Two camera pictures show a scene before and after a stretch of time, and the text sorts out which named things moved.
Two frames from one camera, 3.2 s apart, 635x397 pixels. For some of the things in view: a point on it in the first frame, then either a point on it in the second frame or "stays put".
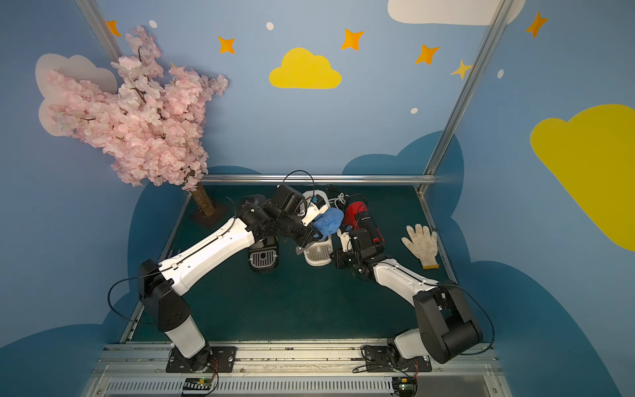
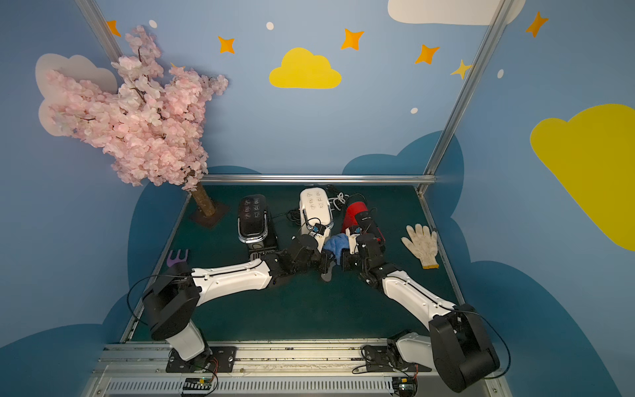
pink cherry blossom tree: [149, 125] stays put
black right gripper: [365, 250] stays put
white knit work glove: [424, 245] stays put
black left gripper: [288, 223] → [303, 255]
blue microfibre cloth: [327, 222] → [336, 243]
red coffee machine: [356, 216] stays put
